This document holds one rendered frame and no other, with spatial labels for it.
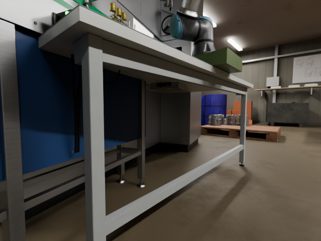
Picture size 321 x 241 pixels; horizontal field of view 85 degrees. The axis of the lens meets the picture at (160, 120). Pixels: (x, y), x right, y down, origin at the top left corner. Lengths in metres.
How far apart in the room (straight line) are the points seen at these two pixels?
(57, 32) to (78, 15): 0.12
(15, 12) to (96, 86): 0.31
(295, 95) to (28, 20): 7.42
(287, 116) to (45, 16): 6.21
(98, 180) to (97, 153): 0.07
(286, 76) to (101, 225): 7.47
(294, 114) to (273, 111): 0.50
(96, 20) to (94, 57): 0.08
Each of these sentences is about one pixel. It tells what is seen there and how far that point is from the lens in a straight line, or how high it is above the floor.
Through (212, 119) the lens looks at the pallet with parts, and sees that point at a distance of 3.91.
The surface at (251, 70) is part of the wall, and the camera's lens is 7.91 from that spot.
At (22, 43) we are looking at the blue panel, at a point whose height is 0.72.
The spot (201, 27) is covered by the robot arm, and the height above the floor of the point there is 0.97.
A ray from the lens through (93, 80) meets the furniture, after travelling 0.49.
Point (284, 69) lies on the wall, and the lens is 7.72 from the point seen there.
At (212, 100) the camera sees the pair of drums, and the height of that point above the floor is 0.75.
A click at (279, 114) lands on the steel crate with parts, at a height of 0.36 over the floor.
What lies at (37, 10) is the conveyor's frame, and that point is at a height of 0.82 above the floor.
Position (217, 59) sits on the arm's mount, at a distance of 0.98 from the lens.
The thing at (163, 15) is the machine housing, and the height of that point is 1.63.
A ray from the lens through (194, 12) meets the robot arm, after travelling 1.07.
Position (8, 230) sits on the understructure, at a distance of 0.71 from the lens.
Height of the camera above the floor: 0.53
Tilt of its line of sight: 4 degrees down
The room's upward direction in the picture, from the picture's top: straight up
